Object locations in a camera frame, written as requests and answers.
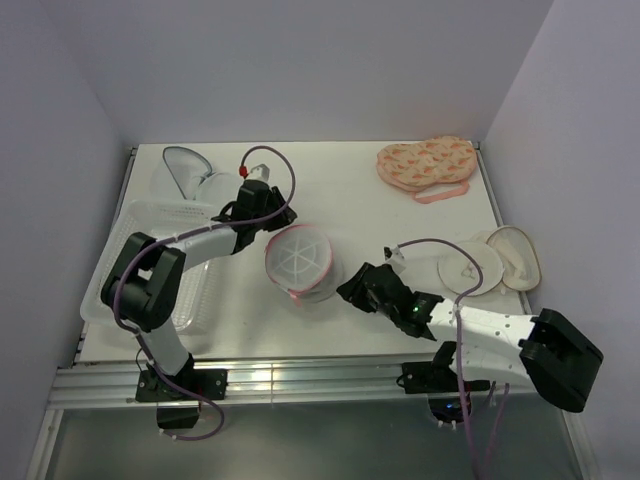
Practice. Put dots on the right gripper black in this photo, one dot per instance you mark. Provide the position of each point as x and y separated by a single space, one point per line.
355 287

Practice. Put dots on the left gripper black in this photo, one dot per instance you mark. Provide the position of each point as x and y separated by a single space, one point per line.
285 217

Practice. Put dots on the pink trimmed mesh laundry bag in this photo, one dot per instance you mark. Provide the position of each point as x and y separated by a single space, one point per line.
302 262

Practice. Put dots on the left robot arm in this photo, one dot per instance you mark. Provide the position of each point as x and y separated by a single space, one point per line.
142 287

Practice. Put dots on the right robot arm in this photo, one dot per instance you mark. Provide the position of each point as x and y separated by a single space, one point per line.
545 350

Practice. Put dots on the grey trimmed mesh laundry bag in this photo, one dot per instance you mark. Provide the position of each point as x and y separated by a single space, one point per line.
184 174

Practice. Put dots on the beige trimmed mesh laundry bag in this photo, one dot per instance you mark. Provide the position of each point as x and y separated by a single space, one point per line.
507 259

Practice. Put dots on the peach floral bra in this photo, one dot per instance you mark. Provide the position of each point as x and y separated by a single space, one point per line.
429 171

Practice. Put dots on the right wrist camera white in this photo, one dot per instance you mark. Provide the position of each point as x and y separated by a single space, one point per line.
395 259

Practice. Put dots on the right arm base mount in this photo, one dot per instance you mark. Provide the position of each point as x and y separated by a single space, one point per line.
429 378

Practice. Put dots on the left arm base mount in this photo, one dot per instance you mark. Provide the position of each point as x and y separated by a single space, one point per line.
152 389

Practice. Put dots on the aluminium frame rail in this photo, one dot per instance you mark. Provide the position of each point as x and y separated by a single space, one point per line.
360 378

